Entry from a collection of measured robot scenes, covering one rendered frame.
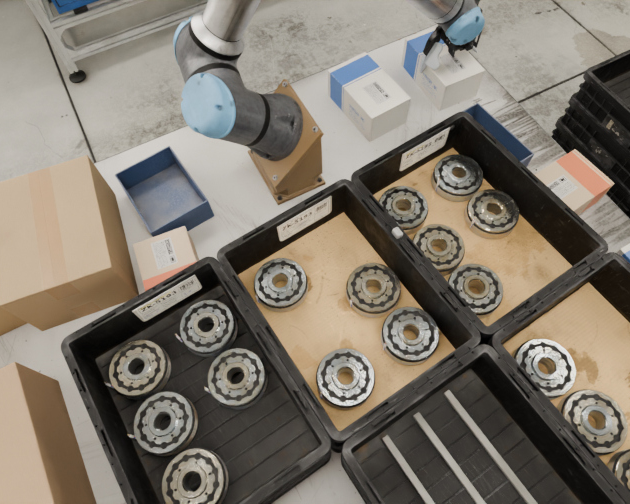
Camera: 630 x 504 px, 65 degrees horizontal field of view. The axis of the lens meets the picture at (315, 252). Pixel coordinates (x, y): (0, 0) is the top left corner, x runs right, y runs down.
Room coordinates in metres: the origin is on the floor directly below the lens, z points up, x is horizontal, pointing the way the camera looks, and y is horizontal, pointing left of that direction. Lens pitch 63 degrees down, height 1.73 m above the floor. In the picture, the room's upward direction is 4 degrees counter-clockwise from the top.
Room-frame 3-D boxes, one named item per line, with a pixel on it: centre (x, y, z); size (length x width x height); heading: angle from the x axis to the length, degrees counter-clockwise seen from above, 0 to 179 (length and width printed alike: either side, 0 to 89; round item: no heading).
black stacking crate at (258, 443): (0.17, 0.22, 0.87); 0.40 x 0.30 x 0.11; 30
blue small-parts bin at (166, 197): (0.69, 0.35, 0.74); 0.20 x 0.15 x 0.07; 31
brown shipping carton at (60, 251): (0.55, 0.55, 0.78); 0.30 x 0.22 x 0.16; 17
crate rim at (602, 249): (0.47, -0.30, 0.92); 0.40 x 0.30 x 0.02; 30
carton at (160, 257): (0.48, 0.32, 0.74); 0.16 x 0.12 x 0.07; 18
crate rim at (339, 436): (0.32, -0.04, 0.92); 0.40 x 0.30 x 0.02; 30
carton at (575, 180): (0.62, -0.59, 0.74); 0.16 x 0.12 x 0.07; 119
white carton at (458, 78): (1.03, -0.38, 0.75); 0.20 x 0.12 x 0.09; 22
